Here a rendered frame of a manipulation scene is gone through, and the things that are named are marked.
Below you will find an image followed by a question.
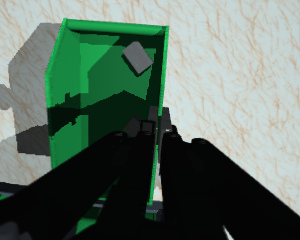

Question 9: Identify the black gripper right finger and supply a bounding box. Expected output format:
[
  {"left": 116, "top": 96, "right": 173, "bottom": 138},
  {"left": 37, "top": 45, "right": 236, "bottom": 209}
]
[{"left": 158, "top": 107, "right": 300, "bottom": 240}]

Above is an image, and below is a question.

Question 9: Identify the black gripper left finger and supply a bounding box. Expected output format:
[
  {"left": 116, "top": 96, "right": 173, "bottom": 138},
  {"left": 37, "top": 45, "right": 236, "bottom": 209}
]
[{"left": 0, "top": 106, "right": 158, "bottom": 240}]

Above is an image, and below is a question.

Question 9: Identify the grey metal shelf rack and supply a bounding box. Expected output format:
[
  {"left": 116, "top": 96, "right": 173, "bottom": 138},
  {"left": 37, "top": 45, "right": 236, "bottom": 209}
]
[{"left": 0, "top": 182, "right": 164, "bottom": 240}]

